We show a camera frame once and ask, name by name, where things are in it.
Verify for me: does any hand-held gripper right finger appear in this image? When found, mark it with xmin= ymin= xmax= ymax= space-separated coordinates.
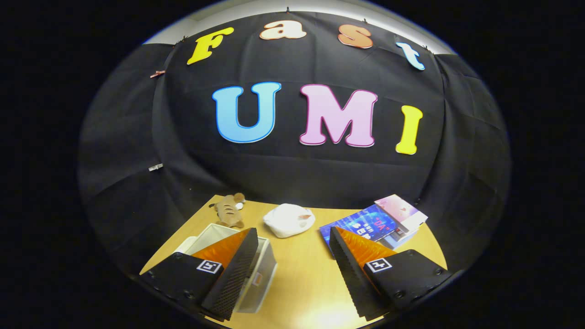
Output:
xmin=329 ymin=226 xmax=453 ymax=321

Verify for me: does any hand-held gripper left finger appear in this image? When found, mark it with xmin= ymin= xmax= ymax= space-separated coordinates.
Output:
xmin=139 ymin=228 xmax=259 ymax=322

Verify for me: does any grey and cream storage box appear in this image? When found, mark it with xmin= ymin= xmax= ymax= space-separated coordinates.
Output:
xmin=175 ymin=223 xmax=278 ymax=314

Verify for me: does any blue cover book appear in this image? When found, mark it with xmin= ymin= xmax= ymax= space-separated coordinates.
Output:
xmin=319 ymin=204 xmax=403 ymax=251

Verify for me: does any brown striped plush toy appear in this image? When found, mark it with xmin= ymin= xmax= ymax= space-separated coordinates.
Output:
xmin=209 ymin=193 xmax=246 ymax=229

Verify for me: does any pale white book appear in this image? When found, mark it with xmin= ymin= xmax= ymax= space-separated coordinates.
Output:
xmin=388 ymin=218 xmax=428 ymax=250

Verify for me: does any white plush toy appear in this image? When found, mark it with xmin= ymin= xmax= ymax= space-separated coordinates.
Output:
xmin=263 ymin=203 xmax=316 ymax=239

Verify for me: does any pink cover book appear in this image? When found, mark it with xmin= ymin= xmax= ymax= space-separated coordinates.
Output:
xmin=375 ymin=194 xmax=429 ymax=229

